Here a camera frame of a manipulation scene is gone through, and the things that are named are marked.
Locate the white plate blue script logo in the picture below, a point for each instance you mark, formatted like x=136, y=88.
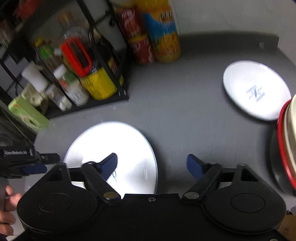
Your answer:
x=134, y=168

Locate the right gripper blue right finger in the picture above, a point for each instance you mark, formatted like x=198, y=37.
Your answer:
x=206, y=176

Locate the black metal kitchen rack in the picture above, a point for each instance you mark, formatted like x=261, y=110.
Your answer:
x=19, y=19

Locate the white top oil dispenser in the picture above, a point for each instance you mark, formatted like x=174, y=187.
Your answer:
x=35, y=78

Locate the clear spice shaker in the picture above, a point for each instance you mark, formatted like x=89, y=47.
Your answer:
x=58, y=98

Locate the small white label jar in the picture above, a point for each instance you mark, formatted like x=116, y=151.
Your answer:
x=76, y=93

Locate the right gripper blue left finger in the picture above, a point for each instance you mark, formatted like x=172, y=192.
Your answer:
x=96, y=175

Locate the person's hand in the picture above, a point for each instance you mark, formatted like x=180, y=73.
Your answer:
x=11, y=200

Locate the green tea carton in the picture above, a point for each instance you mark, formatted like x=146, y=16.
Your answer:
x=26, y=113

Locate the orange juice bottle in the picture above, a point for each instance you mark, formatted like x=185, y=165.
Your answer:
x=159, y=19

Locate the green label sauce bottle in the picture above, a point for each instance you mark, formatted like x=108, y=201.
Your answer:
x=46, y=53

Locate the large soy sauce bottle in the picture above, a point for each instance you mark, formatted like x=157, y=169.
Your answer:
x=83, y=54

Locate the cream bowl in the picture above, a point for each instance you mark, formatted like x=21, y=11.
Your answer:
x=291, y=124

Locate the white cap green bottle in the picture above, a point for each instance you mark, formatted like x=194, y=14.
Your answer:
x=65, y=77

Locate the red cola can lower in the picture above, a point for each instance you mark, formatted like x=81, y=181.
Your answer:
x=142, y=48

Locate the red and black bowl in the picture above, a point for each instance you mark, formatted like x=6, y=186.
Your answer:
x=281, y=169

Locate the red cola can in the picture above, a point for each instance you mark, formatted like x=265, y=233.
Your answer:
x=142, y=48
x=130, y=21

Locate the small white plate cross logo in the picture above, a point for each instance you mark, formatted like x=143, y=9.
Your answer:
x=256, y=89

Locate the cardboard box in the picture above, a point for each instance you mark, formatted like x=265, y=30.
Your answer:
x=288, y=227

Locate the red cola can upper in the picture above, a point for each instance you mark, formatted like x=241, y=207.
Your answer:
x=130, y=21

